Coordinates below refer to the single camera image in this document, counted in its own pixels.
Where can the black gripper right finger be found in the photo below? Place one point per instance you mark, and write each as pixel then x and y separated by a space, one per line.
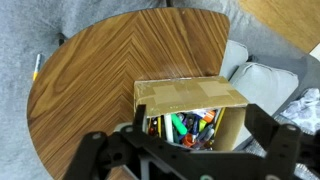
pixel 280 141

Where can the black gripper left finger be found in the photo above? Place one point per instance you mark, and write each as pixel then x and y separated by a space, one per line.
pixel 98 153

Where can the cardboard box of markers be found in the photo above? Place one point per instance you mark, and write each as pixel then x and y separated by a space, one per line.
pixel 190 99

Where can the orange marker in box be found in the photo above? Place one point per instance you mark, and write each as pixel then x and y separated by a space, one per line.
pixel 209 116

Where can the white patterned cloth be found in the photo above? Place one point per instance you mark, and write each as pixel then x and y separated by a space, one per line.
pixel 305 111

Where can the grey sofa cushion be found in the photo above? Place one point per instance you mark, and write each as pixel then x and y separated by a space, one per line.
pixel 265 85

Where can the wooden semicircle side table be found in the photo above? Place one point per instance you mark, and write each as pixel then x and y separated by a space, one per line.
pixel 87 84

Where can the green highlighter marker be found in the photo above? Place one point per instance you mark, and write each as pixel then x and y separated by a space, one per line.
pixel 178 124

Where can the orange-tipped marker on floor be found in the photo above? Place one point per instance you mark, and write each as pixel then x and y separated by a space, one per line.
pixel 37 66

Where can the grey carpet rug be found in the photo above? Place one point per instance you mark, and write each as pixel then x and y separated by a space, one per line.
pixel 31 27

